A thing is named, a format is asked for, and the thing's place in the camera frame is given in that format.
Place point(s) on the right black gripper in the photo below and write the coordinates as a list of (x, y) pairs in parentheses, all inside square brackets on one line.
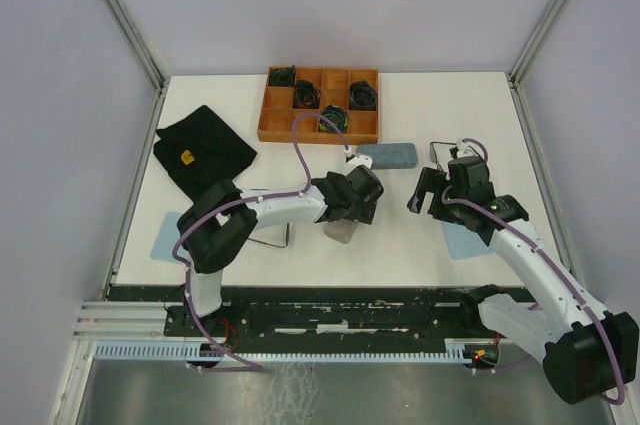
[(432, 180)]

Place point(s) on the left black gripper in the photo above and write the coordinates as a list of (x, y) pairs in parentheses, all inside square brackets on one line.
[(364, 210)]

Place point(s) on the grey glasses case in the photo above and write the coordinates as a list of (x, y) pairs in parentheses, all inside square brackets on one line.
[(341, 231)]

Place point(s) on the blue cleaning cloth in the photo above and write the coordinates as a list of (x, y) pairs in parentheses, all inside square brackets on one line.
[(166, 237), (463, 244)]

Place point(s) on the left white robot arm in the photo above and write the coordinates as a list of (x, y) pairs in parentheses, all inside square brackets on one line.
[(215, 228)]

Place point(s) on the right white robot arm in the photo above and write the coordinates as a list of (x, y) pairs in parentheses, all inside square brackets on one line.
[(584, 349)]

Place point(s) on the blue glasses case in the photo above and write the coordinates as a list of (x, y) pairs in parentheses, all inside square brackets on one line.
[(390, 156)]

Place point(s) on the wooden compartment tray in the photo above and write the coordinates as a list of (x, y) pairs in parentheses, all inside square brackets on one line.
[(281, 122)]

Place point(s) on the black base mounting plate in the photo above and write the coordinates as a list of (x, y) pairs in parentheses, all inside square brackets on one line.
[(436, 313)]

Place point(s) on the black cloth pouch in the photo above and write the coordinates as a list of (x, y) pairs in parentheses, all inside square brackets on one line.
[(201, 150)]

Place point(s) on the right electronics board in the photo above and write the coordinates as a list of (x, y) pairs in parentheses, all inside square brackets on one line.
[(487, 356)]

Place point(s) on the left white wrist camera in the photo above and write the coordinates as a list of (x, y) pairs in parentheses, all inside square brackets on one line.
[(354, 159)]

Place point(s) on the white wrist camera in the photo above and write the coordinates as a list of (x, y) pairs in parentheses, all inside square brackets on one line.
[(461, 149), (354, 159)]

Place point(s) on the thin-frame glasses right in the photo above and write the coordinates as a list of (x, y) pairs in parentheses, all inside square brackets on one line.
[(441, 152)]

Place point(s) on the thin-frame glasses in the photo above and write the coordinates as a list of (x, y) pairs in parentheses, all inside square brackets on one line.
[(276, 236), (441, 152)]

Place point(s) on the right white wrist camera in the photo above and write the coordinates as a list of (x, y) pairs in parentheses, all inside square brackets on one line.
[(461, 149)]

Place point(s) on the thin-frame glasses left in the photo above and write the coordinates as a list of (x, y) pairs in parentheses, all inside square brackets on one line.
[(276, 236)]

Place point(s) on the right aluminium frame post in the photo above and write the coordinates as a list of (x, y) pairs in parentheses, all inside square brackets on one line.
[(550, 15)]

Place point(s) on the aluminium frame post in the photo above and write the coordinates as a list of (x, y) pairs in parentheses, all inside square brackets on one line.
[(125, 23), (550, 15)]

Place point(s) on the white slotted cable duct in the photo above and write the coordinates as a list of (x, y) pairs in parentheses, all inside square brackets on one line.
[(303, 348)]

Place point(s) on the left aluminium frame post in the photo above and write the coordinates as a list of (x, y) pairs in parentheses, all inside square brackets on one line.
[(125, 23)]

